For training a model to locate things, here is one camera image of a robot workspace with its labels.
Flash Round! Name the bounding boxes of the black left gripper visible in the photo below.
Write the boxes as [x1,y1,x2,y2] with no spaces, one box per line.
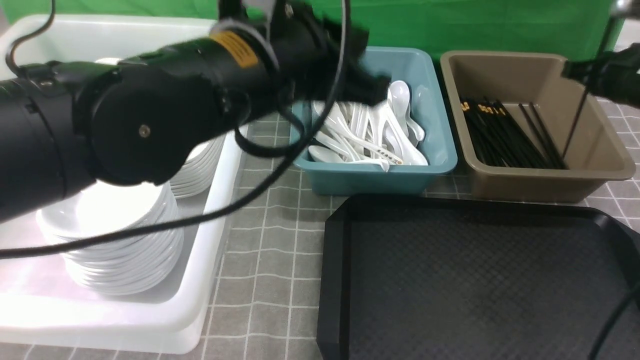
[217,0,391,106]

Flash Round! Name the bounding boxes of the teal plastic bin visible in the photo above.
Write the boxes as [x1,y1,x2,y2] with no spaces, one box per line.
[294,47,458,197]

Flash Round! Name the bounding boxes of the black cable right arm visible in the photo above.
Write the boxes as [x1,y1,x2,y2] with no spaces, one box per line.
[587,295,640,360]

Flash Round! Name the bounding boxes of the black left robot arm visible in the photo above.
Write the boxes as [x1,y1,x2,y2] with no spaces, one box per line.
[0,0,391,221]

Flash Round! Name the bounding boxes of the stack of white bowls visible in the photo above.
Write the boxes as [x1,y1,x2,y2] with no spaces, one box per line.
[36,182,185,296]

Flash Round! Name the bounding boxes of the green backdrop cloth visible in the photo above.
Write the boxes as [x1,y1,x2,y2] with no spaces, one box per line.
[1,0,614,60]

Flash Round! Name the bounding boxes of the black serving tray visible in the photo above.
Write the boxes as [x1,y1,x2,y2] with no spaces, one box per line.
[317,194,639,360]

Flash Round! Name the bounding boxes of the stack of white square plates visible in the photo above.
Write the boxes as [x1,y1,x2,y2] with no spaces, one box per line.
[92,65,223,199]

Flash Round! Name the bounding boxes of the large white plastic tub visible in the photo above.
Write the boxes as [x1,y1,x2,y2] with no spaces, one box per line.
[0,15,251,354]

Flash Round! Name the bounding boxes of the brown plastic bin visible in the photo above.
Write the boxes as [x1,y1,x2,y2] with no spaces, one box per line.
[439,51,636,203]

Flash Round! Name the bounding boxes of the bundle of black chopsticks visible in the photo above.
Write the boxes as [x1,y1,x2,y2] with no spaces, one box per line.
[460,97,569,170]

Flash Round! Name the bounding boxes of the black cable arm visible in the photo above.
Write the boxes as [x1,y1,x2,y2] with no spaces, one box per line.
[587,295,640,360]
[0,0,351,260]

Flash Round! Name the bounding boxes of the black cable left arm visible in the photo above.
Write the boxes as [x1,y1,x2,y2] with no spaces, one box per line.
[0,0,351,260]

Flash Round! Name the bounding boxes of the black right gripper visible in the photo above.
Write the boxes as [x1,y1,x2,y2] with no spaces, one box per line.
[561,0,640,108]

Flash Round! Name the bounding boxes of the pile of white spoons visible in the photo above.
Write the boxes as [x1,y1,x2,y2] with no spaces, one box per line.
[307,80,430,173]

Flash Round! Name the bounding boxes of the grey checked tablecloth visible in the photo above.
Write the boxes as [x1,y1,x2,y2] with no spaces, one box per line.
[1,100,639,360]

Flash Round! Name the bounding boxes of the white ceramic soup spoon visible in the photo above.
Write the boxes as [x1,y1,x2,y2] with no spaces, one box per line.
[314,102,403,166]

